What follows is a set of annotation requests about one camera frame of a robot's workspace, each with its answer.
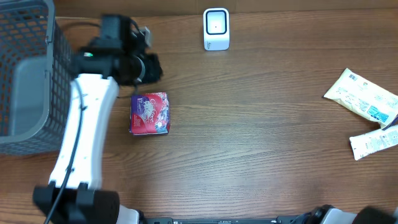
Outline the white barcode scanner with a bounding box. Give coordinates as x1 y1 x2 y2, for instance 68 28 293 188
203 7 230 51

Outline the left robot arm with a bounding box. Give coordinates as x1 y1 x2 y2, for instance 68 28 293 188
33 14 163 223

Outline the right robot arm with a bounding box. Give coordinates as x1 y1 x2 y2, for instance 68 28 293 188
305 205 397 224

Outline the white floral cream tube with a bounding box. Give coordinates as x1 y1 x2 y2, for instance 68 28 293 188
349 125 397 161

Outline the red purple tissue pack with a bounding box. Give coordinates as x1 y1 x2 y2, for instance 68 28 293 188
129 92 170 136

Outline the dark grey plastic basket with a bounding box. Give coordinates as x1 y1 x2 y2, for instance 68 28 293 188
1 0 73 155

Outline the yellow orange snack bag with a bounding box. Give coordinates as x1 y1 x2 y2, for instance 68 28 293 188
323 68 397 130

